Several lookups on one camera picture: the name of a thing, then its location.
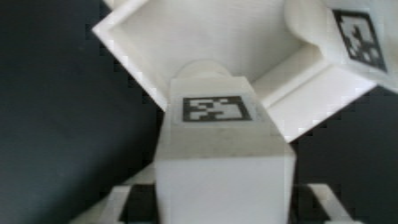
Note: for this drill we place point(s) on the white chair seat block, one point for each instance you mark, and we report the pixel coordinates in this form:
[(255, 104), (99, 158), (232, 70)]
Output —
[(163, 33)]

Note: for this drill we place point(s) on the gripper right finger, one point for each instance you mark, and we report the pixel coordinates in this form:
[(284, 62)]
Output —
[(332, 205)]

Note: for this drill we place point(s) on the white leg with peg front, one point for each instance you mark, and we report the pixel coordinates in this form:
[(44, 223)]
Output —
[(225, 160)]

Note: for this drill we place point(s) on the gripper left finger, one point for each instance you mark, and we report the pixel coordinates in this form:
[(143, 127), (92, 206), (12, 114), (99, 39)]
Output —
[(104, 213)]

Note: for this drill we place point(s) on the white chair leg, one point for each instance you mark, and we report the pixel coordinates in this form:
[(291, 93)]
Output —
[(351, 28)]

